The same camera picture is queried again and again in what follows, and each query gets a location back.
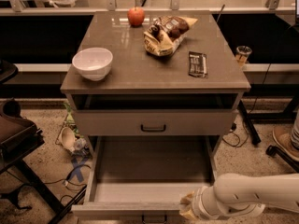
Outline plastic cup with drink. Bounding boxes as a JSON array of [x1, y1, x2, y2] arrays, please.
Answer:
[[235, 46, 252, 67]]

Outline yellow brown chip bag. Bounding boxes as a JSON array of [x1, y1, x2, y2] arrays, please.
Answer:
[[144, 16, 197, 57]]

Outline red apple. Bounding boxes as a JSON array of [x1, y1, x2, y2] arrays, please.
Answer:
[[127, 7, 145, 27]]

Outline trash pile on floor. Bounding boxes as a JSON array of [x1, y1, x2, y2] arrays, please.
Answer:
[[56, 102, 90, 157]]

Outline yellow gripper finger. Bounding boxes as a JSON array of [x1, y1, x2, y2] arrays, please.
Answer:
[[180, 192, 194, 205], [179, 208, 197, 220]]

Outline black floor cables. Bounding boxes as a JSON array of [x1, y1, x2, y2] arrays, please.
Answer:
[[43, 163, 92, 224]]

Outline office chair base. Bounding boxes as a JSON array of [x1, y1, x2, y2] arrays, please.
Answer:
[[265, 146, 299, 173]]

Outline black snack bar wrapper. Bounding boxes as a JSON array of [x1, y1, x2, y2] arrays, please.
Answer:
[[189, 51, 207, 78]]

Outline drawer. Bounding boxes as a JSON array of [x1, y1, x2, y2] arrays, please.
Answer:
[[72, 136, 215, 220], [73, 93, 237, 136]]

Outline grey drawer cabinet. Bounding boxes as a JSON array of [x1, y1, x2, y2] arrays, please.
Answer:
[[61, 11, 250, 151]]

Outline black chair at left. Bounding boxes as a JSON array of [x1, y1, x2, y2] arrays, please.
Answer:
[[0, 60, 92, 224]]

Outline white bowl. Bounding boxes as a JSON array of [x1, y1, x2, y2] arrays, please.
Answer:
[[72, 48, 113, 81]]

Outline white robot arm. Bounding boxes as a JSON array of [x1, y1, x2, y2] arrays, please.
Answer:
[[179, 174, 299, 221]]

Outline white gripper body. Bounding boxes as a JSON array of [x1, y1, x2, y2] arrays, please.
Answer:
[[191, 186, 229, 220]]

